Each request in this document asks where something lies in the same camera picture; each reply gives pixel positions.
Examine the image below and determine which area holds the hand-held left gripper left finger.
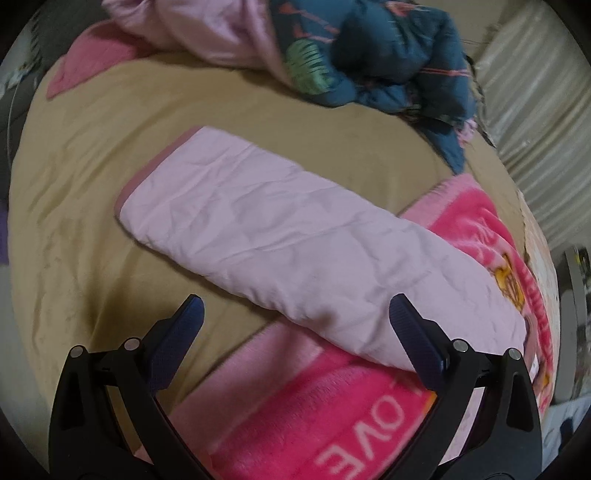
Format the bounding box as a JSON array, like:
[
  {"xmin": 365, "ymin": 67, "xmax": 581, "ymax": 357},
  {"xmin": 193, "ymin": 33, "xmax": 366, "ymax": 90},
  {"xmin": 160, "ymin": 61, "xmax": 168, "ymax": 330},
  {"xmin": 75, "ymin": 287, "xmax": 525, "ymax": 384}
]
[{"xmin": 48, "ymin": 294, "xmax": 218, "ymax": 480}]

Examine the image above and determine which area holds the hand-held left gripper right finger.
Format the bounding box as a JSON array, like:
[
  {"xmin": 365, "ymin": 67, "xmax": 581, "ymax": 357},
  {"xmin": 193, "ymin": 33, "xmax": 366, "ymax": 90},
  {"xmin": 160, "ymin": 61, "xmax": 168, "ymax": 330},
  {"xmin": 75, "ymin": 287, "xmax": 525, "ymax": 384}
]
[{"xmin": 389, "ymin": 293, "xmax": 543, "ymax": 480}]

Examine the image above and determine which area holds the light pink quilted garment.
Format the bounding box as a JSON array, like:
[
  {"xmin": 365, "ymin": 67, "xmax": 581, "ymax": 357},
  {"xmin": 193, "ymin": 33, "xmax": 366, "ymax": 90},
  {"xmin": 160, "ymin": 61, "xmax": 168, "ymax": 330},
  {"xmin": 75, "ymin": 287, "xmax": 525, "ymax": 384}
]
[{"xmin": 115, "ymin": 126, "xmax": 529, "ymax": 372}]

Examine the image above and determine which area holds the pink printed fleece blanket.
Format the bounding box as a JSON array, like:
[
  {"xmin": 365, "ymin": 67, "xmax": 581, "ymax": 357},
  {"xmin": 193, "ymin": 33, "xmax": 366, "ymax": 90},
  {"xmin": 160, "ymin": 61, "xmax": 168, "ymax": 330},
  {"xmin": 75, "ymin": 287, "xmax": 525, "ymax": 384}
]
[{"xmin": 168, "ymin": 173, "xmax": 555, "ymax": 480}]

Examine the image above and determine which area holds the peach and white printed blanket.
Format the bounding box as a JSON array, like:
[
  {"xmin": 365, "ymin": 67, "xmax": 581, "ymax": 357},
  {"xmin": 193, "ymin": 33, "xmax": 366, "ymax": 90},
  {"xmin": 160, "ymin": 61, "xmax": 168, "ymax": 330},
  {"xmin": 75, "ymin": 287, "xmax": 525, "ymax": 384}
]
[{"xmin": 519, "ymin": 189, "xmax": 561, "ymax": 333}]

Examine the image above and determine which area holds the bed with tan sheet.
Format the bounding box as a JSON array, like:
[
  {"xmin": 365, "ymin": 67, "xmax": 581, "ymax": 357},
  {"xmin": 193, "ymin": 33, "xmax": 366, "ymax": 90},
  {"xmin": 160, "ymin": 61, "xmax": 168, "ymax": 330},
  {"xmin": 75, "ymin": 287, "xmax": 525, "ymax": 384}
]
[{"xmin": 9, "ymin": 48, "xmax": 548, "ymax": 462}]

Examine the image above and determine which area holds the white curtain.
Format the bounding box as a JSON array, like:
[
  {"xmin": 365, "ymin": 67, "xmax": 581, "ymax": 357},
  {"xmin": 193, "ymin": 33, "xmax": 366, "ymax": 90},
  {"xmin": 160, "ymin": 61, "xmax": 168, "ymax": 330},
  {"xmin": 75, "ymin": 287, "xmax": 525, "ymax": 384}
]
[{"xmin": 475, "ymin": 4, "xmax": 591, "ymax": 250}]

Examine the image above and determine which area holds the dark pink cloth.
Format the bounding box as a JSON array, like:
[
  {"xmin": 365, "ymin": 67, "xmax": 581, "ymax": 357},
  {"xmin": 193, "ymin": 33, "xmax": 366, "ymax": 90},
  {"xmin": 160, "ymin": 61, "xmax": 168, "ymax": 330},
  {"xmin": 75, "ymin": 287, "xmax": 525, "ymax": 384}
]
[{"xmin": 46, "ymin": 21, "xmax": 153, "ymax": 100}]

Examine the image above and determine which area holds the teal printed quilt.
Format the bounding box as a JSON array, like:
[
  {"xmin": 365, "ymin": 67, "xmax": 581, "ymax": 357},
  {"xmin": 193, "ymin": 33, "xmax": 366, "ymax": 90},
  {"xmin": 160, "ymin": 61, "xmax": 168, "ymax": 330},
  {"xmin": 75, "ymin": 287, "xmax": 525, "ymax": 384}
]
[{"xmin": 270, "ymin": 0, "xmax": 478, "ymax": 171}]

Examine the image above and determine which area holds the light pink cloth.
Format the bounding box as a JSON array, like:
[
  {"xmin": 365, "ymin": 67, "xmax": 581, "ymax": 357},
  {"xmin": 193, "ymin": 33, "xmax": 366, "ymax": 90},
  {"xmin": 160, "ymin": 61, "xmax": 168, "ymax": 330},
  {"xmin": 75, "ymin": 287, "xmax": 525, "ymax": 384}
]
[{"xmin": 102, "ymin": 0, "xmax": 296, "ymax": 84}]

